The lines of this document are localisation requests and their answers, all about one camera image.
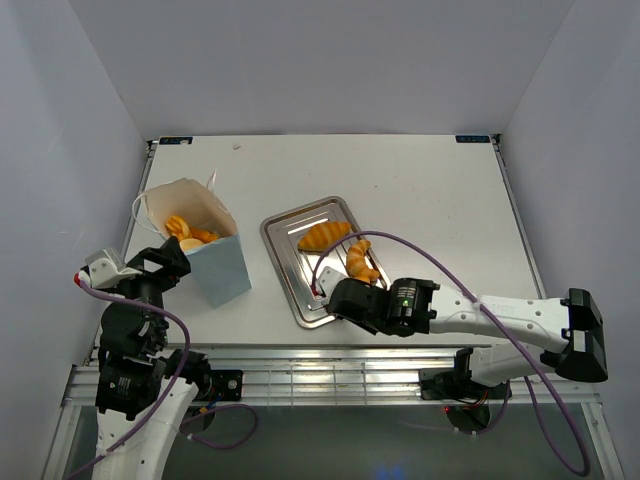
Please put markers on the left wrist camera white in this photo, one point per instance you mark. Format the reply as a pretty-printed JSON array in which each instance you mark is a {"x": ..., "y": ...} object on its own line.
[{"x": 105, "y": 269}]

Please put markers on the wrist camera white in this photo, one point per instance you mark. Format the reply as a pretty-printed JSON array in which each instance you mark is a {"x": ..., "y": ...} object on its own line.
[
  {"x": 105, "y": 269},
  {"x": 328, "y": 279}
]

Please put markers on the pale round bread roll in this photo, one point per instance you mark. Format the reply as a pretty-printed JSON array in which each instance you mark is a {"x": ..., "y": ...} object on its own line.
[{"x": 190, "y": 244}]

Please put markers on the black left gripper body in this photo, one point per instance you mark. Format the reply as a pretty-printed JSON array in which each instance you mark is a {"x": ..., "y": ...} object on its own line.
[{"x": 149, "y": 286}]

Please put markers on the light blue paper bag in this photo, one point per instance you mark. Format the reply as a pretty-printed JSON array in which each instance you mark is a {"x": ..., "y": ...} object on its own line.
[{"x": 218, "y": 268}]

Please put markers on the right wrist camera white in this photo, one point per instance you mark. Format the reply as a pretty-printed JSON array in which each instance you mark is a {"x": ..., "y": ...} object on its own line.
[{"x": 328, "y": 279}]

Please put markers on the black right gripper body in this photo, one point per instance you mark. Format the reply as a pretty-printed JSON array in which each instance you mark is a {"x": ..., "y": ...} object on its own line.
[{"x": 374, "y": 328}]

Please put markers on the orange twisted braided bread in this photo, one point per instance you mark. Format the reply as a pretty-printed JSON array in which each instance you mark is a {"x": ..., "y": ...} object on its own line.
[{"x": 178, "y": 227}]

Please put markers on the aluminium front frame rail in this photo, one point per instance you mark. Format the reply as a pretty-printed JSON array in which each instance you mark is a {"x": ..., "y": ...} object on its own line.
[{"x": 283, "y": 377}]

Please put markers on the silver metal tray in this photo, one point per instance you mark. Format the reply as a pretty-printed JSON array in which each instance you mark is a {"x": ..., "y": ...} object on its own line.
[{"x": 294, "y": 268}]

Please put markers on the curved croissant bread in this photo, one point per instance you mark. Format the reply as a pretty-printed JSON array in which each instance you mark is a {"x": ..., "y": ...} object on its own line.
[{"x": 356, "y": 264}]

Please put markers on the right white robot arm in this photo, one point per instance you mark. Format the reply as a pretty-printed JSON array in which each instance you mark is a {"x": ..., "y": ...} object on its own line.
[{"x": 560, "y": 335}]

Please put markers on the orange scored oval bread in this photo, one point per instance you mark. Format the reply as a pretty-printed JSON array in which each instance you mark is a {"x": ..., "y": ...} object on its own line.
[{"x": 321, "y": 236}]

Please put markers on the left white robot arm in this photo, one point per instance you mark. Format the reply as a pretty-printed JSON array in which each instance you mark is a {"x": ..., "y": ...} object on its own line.
[{"x": 141, "y": 395}]

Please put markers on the aluminium table edge rail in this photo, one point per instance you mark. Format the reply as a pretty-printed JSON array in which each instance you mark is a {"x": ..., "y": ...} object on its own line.
[{"x": 134, "y": 208}]

